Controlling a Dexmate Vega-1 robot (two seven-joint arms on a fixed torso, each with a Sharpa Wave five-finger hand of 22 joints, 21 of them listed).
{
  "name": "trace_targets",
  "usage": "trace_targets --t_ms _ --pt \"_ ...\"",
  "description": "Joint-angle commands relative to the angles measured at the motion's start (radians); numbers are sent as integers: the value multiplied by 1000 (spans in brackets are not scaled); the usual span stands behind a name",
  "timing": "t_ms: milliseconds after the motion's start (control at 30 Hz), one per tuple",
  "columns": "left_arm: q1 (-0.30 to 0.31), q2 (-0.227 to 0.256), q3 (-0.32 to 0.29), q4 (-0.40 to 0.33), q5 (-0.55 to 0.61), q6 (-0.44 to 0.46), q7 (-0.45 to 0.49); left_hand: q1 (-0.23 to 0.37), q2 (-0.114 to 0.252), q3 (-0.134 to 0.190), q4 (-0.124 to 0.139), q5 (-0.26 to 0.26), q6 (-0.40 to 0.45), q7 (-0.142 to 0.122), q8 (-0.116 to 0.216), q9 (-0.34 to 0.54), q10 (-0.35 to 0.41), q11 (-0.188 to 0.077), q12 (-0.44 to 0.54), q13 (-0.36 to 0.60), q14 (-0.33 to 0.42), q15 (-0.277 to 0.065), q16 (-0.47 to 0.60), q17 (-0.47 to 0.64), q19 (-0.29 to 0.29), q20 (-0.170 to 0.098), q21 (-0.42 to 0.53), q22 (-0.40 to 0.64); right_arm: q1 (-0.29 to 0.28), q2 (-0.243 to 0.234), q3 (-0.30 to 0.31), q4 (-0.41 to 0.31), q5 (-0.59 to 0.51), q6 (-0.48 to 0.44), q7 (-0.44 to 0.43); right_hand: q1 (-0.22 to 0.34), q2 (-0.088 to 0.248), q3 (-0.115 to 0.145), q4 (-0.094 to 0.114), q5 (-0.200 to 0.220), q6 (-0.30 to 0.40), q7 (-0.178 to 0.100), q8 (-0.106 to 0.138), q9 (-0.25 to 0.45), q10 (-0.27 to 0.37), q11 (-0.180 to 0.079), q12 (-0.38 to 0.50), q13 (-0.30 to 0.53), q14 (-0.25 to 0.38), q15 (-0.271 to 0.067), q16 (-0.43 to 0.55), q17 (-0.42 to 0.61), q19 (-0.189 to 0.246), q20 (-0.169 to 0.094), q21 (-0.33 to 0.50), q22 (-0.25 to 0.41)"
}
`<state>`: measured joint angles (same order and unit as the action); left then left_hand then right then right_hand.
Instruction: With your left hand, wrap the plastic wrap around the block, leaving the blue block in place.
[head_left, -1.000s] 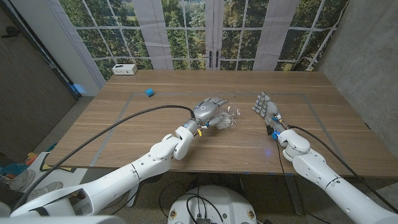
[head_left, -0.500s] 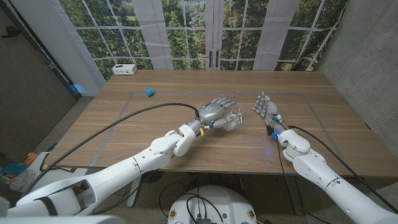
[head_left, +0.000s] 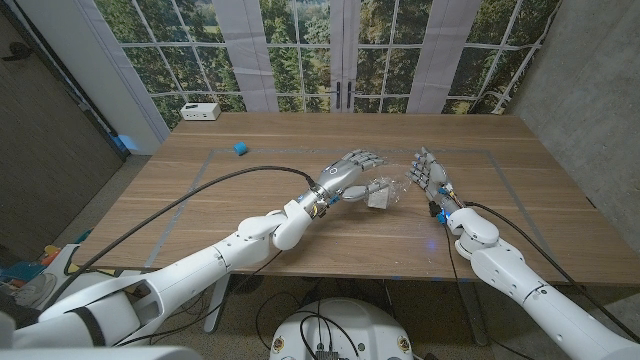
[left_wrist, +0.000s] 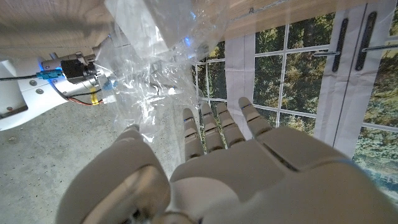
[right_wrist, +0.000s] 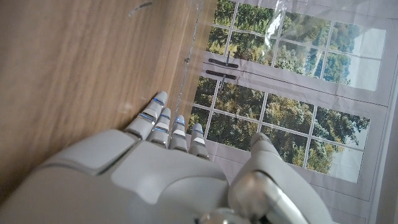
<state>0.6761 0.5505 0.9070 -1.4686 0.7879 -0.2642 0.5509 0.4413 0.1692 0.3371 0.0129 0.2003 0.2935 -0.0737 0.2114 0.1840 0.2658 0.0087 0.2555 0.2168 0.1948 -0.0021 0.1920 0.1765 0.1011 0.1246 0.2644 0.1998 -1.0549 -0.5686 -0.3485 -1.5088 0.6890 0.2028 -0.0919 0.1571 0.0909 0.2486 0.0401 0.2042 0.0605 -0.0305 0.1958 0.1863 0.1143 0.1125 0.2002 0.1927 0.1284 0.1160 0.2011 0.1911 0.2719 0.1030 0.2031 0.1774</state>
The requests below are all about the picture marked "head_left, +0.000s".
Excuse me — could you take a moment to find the white table leg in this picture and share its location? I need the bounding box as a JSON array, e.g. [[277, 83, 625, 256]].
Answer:
[[203, 273, 232, 335]]

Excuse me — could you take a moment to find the clear plastic wrap sheet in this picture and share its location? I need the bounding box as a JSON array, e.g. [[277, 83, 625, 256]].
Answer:
[[362, 173, 412, 211]]

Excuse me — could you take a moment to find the orange floor toy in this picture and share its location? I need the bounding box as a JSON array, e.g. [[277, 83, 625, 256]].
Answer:
[[40, 244, 62, 267]]

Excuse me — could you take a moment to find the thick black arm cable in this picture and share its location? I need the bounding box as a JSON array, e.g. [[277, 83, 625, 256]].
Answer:
[[44, 165, 321, 307], [464, 201, 640, 344]]

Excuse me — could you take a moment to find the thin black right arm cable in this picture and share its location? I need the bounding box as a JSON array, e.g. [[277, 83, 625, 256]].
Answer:
[[443, 224, 536, 360]]

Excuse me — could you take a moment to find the light blue floor object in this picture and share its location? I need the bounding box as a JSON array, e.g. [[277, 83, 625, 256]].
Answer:
[[112, 133, 140, 154]]

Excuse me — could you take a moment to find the white cube block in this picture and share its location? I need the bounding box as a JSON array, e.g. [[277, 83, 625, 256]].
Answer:
[[367, 183, 391, 210]]

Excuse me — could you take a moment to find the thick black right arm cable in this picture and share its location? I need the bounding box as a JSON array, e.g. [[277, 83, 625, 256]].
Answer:
[[464, 201, 640, 344]]

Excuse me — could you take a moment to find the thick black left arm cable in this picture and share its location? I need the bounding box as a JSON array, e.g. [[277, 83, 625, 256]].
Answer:
[[44, 165, 321, 307]]

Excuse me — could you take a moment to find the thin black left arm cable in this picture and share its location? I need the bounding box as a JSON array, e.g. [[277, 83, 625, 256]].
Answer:
[[114, 249, 284, 348]]

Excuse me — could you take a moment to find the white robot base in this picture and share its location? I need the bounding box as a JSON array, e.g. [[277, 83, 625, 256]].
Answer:
[[268, 297, 415, 360]]

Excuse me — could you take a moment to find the black floor cable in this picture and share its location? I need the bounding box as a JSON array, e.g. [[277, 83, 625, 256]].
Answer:
[[254, 291, 321, 346]]

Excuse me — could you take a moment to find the grey table leg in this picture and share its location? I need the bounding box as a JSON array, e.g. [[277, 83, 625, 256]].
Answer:
[[457, 282, 490, 347]]

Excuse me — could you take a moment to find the white power strip box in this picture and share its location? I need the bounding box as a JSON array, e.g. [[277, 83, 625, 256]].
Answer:
[[179, 101, 222, 122]]

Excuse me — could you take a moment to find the white sneaker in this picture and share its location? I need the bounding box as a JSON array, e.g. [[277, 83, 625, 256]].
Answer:
[[12, 272, 59, 311]]

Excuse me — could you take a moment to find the dark brown door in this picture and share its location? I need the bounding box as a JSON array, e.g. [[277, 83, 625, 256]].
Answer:
[[0, 9, 126, 251]]

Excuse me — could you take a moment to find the black torso cable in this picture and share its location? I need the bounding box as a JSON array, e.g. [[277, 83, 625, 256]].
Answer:
[[298, 312, 362, 360]]

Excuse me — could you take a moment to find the black door handle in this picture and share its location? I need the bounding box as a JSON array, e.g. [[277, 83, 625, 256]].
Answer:
[[1, 41, 32, 63]]

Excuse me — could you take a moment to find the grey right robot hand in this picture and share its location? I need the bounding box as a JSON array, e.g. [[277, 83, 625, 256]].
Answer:
[[405, 146, 454, 204]]

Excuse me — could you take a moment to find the printed window backdrop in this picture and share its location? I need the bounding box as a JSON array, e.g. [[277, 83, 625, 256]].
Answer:
[[92, 0, 561, 132]]

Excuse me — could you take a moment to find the black round floor item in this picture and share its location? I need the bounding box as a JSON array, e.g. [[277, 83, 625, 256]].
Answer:
[[232, 274, 266, 295]]

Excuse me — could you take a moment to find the teal floor object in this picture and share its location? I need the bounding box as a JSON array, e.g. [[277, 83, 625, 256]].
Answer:
[[0, 260, 47, 284]]

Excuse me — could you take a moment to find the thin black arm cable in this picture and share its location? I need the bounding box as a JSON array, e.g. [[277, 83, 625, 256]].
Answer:
[[114, 249, 284, 348], [443, 224, 536, 360]]

